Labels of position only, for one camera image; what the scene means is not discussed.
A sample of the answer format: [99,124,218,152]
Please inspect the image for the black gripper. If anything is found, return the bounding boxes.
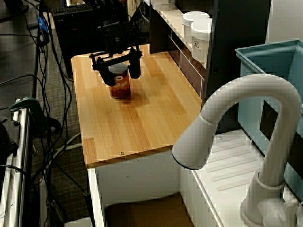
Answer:
[89,21,143,86]

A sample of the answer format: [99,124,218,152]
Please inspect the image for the orange beans can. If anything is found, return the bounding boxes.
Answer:
[108,63,131,99]

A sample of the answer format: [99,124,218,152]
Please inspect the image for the black shelf side panel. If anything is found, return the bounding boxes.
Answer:
[149,0,171,54]

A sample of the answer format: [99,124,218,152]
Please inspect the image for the black computer tower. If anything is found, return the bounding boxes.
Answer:
[52,7,130,79]

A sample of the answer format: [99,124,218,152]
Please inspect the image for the dark brick tile backsplash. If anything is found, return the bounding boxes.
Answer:
[168,35,205,98]

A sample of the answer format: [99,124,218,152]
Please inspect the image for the white shelf board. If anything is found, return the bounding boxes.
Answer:
[151,9,209,70]

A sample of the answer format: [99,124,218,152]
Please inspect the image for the white container with dark print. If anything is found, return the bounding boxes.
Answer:
[151,0,176,12]

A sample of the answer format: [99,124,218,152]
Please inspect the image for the black keyboard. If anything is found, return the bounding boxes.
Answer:
[52,6,95,15]

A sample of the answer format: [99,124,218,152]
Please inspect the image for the plain white jar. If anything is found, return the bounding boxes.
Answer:
[181,11,211,44]

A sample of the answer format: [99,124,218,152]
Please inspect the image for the white jar with printed label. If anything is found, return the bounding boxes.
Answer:
[190,18,213,63]

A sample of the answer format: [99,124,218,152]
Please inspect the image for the blue plastic connector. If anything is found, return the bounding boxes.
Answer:
[37,16,49,35]

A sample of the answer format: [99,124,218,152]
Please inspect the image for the green clamp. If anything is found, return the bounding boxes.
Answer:
[9,96,48,137]

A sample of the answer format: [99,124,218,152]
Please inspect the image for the white toy kitchen cabinet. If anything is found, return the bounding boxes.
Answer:
[87,151,182,227]

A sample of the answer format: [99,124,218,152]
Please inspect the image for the teal plastic bin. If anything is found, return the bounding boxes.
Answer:
[234,39,303,204]

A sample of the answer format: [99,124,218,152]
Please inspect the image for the black device block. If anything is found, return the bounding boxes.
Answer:
[0,120,19,166]

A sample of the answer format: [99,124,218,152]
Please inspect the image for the white ribbed drainboard counter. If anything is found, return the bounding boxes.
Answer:
[179,129,303,227]

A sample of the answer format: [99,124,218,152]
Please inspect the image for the black thin rod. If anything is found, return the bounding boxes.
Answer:
[82,192,96,227]

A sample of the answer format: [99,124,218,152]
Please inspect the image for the brown cardboard panel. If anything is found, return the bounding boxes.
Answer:
[105,192,194,227]

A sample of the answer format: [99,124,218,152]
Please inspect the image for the white curved faucet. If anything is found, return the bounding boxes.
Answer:
[171,73,303,227]

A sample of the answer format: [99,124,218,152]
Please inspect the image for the thick black cable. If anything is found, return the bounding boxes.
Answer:
[46,11,73,147]

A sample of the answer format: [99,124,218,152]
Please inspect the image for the white cable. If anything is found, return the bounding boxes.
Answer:
[53,132,82,159]

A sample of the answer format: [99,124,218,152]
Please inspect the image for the thin black looped cable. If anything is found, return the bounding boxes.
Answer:
[0,74,48,100]

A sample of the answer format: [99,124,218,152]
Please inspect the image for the dark slanted shelf post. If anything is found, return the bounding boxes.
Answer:
[205,0,272,134]

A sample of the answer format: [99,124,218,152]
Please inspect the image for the silver metal frame rail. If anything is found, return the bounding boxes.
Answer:
[0,106,33,227]

